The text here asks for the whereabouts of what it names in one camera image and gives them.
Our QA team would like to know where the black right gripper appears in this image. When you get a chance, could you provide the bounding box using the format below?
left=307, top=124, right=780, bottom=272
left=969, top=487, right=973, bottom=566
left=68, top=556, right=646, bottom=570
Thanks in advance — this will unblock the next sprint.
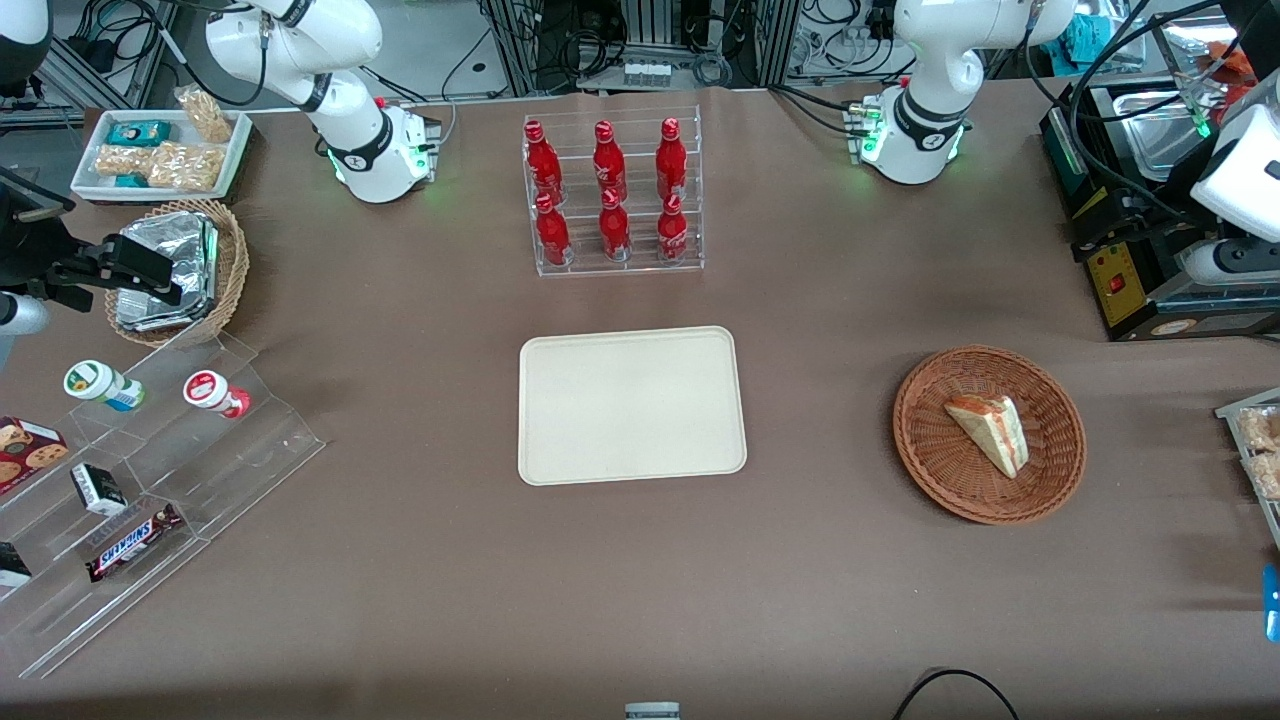
left=0, top=215, right=187, bottom=309

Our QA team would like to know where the light wicker basket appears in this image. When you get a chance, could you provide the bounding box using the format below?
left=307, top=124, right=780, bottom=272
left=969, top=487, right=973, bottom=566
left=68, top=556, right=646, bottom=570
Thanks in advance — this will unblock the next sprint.
left=103, top=198, right=250, bottom=349

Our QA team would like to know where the white rectangular snack tray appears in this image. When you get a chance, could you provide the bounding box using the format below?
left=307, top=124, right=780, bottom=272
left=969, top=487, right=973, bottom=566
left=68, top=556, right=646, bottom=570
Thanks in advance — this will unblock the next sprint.
left=70, top=108, right=253, bottom=204

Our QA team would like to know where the cream rectangular tray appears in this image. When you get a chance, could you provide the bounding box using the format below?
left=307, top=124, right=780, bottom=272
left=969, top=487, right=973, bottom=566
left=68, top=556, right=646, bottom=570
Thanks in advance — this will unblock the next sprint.
left=517, top=325, right=749, bottom=488

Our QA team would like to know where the brown round wicker basket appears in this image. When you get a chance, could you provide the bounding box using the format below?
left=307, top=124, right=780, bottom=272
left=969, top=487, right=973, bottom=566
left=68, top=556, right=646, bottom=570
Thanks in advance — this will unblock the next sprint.
left=892, top=345, right=1088, bottom=526

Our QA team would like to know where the triangular wrapped sandwich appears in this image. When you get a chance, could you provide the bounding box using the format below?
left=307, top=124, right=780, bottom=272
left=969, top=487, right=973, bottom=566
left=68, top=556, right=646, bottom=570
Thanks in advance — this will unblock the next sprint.
left=944, top=393, right=1030, bottom=480

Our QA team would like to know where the aluminium foil container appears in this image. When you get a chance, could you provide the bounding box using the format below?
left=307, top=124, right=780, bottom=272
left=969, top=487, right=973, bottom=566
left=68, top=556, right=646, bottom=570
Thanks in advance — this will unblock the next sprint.
left=115, top=210, right=221, bottom=333

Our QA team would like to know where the green capped yogurt bottle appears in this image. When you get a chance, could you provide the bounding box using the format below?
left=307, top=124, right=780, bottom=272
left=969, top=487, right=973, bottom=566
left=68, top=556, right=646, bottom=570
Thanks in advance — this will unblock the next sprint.
left=63, top=360, right=146, bottom=413

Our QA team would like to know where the red capped yogurt bottle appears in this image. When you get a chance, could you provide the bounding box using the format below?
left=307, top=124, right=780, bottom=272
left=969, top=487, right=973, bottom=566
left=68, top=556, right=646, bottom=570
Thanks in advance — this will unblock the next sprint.
left=183, top=370, right=252, bottom=420

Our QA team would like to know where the teal snack box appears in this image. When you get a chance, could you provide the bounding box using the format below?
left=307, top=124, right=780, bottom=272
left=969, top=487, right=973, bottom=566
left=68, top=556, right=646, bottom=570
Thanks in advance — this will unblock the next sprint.
left=105, top=120, right=173, bottom=148

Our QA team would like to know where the clear acrylic stepped display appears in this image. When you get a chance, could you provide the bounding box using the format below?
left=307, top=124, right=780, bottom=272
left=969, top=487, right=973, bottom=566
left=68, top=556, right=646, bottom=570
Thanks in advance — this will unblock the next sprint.
left=0, top=330, right=327, bottom=681

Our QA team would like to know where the chocolate cookie box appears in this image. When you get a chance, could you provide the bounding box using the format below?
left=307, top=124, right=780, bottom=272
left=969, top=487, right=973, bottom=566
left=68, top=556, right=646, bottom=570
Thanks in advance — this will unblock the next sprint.
left=0, top=415, right=71, bottom=496

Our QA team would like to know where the small black white box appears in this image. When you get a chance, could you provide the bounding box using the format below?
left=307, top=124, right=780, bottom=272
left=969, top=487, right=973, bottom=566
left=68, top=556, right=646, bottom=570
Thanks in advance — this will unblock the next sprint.
left=70, top=462, right=129, bottom=518

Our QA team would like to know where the snickers chocolate bar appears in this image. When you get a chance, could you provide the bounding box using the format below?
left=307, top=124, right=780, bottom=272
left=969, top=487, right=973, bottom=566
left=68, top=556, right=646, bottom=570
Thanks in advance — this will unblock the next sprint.
left=85, top=502, right=186, bottom=584

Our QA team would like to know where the red cola bottle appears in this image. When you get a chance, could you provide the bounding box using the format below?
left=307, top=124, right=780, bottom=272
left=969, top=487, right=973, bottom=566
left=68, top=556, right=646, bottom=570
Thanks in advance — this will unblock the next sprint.
left=598, top=188, right=633, bottom=263
left=592, top=120, right=628, bottom=201
left=655, top=118, right=689, bottom=201
left=524, top=120, right=563, bottom=206
left=535, top=193, right=573, bottom=267
left=657, top=193, right=691, bottom=263

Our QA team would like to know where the clear acrylic bottle rack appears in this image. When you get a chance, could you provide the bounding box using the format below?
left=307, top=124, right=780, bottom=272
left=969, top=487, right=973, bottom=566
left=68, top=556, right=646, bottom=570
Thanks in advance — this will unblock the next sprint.
left=521, top=105, right=706, bottom=278

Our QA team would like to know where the black countertop machine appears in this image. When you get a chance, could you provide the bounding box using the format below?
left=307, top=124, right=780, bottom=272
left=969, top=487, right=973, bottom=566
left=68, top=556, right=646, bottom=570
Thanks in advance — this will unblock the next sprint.
left=1038, top=75, right=1280, bottom=343

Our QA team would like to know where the steel pan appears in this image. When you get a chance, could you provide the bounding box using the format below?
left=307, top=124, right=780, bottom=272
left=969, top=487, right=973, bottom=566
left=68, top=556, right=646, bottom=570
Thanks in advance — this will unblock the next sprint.
left=1113, top=85, right=1219, bottom=183

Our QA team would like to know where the aluminium frame rack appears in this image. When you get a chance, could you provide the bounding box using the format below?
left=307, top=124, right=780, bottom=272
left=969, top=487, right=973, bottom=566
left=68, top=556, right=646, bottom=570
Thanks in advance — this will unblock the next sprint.
left=480, top=0, right=806, bottom=93

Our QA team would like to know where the black looped cable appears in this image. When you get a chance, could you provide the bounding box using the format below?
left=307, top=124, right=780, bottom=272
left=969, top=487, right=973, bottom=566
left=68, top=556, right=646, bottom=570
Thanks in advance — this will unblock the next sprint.
left=892, top=668, right=1019, bottom=720

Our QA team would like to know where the metal wire tray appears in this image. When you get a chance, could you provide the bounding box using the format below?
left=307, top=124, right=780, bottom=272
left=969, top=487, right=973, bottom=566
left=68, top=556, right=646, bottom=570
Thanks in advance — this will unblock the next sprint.
left=1215, top=388, right=1280, bottom=551

